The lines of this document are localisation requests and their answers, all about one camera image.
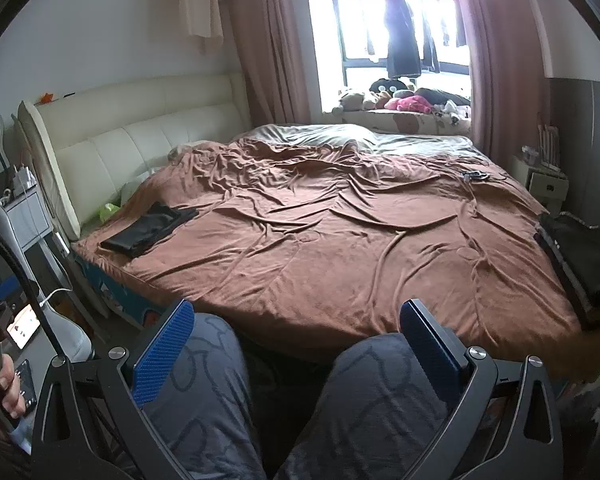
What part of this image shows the person's left leg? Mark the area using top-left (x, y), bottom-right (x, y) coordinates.
top-left (140, 312), bottom-right (268, 480)

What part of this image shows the black t-shirt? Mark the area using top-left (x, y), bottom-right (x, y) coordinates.
top-left (100, 202), bottom-right (200, 260)

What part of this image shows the small dark hanging garment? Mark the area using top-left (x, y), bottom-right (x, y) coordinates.
top-left (422, 25), bottom-right (442, 74)

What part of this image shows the cream hanging cloth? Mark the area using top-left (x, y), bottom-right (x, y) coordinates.
top-left (177, 0), bottom-right (226, 53)

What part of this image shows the pile of plush toys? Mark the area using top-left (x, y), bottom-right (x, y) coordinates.
top-left (332, 77), bottom-right (473, 113)

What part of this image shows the cream padded headboard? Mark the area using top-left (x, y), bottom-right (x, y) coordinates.
top-left (17, 72), bottom-right (251, 241)

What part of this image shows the black remote control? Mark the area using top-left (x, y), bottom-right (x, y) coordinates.
top-left (12, 359), bottom-right (39, 404)

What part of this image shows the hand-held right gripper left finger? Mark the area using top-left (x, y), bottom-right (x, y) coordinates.
top-left (30, 299), bottom-right (196, 480)

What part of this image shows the white bedside cabinet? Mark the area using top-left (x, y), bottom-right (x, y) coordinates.
top-left (511, 152), bottom-right (570, 211)

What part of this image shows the printed window seat cushion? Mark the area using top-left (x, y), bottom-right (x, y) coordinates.
top-left (330, 110), bottom-right (473, 136)

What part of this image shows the blue printed mattress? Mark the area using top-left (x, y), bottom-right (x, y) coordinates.
top-left (75, 255), bottom-right (158, 328)

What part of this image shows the long dark hanging garment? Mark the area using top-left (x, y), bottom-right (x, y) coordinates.
top-left (382, 0), bottom-right (423, 80)

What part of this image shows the pale bed sheet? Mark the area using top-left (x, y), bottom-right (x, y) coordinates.
top-left (230, 122), bottom-right (476, 158)

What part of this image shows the white charging cable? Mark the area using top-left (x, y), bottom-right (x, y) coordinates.
top-left (37, 287), bottom-right (69, 311)

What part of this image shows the person's right leg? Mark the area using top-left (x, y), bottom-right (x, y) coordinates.
top-left (275, 332), bottom-right (461, 480)

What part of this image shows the stack of folded dark clothes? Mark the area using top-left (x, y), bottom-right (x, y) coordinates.
top-left (534, 211), bottom-right (600, 331)

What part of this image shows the pink curtain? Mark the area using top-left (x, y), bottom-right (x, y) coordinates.
top-left (220, 0), bottom-right (313, 126)
top-left (447, 0), bottom-right (553, 171)

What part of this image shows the person's leg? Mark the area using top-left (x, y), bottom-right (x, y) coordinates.
top-left (275, 332), bottom-right (461, 480)
top-left (140, 312), bottom-right (268, 480)

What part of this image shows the grey chair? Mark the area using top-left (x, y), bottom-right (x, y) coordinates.
top-left (27, 305), bottom-right (95, 363)

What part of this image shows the phone with orange screen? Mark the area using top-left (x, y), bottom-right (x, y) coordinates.
top-left (7, 305), bottom-right (43, 348)

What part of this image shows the person's left hand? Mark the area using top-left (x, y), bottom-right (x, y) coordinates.
top-left (0, 353), bottom-right (29, 421)

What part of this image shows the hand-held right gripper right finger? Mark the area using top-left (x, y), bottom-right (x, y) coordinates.
top-left (399, 299), bottom-right (565, 480)

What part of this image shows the bed with brown blanket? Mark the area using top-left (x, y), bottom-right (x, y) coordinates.
top-left (72, 137), bottom-right (583, 381)

